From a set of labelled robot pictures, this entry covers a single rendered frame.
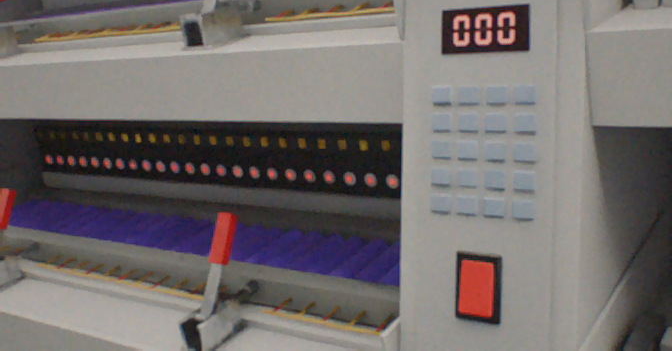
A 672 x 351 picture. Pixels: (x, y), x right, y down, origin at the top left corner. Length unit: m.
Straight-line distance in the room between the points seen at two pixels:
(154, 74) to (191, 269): 0.16
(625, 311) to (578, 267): 0.08
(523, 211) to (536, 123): 0.04
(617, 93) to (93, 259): 0.48
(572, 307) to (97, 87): 0.37
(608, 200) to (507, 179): 0.06
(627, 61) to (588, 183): 0.06
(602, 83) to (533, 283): 0.10
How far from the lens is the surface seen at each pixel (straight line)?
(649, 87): 0.37
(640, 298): 0.48
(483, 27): 0.38
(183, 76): 0.51
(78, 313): 0.64
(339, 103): 0.44
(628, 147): 0.44
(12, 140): 0.95
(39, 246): 0.76
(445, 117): 0.38
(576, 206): 0.37
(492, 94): 0.37
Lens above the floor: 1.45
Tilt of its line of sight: 3 degrees down
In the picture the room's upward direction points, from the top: 1 degrees clockwise
